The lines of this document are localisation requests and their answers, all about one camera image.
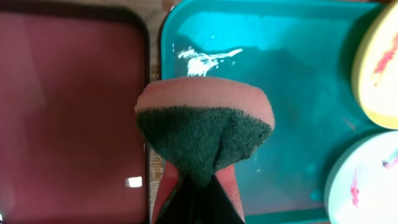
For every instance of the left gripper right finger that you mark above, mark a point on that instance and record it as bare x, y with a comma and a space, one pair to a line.
214, 206

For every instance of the teal plastic tray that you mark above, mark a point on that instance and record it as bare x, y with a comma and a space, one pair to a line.
300, 54

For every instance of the green and pink sponge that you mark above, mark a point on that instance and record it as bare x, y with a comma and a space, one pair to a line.
203, 126

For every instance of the yellow-green plate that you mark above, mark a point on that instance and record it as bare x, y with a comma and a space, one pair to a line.
374, 72

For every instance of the light blue plate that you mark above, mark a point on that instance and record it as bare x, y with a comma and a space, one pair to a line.
362, 185

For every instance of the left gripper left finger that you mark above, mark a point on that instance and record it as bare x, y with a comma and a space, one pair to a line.
179, 208

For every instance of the black tray with red water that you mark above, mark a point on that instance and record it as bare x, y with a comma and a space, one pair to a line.
70, 149

